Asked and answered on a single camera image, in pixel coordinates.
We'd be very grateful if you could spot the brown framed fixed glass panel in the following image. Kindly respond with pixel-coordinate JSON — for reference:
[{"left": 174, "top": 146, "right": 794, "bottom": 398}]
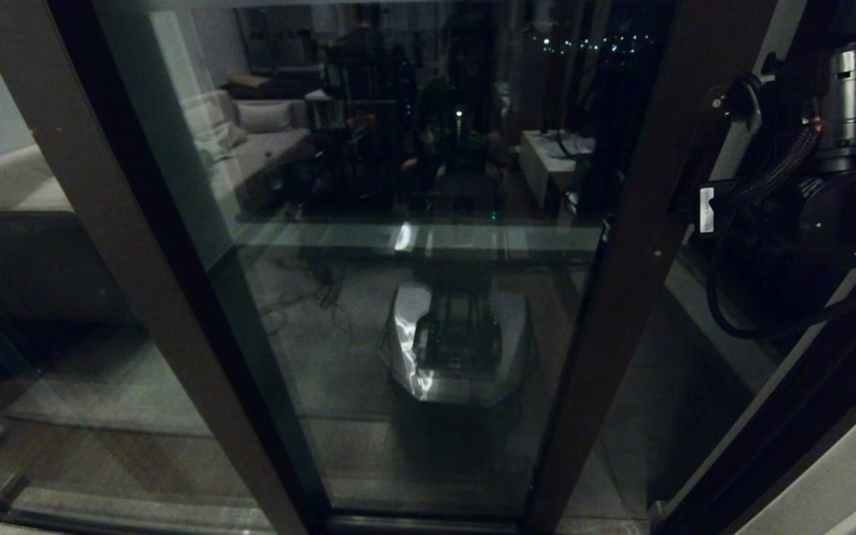
[{"left": 0, "top": 0, "right": 328, "bottom": 535}]

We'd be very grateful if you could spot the brown framed sliding glass door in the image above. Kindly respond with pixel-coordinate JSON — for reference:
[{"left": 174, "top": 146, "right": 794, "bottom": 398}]
[{"left": 90, "top": 0, "right": 782, "bottom": 535}]

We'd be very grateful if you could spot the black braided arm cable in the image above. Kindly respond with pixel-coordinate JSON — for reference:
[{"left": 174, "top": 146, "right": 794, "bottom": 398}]
[{"left": 736, "top": 123, "right": 824, "bottom": 205}]

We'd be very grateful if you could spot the dark brown door jamb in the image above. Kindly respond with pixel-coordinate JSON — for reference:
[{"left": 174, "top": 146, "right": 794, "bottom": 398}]
[{"left": 651, "top": 260, "right": 856, "bottom": 535}]

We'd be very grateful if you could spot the black side window railing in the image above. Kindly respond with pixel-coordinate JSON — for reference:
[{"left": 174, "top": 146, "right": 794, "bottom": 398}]
[{"left": 688, "top": 0, "right": 856, "bottom": 343}]

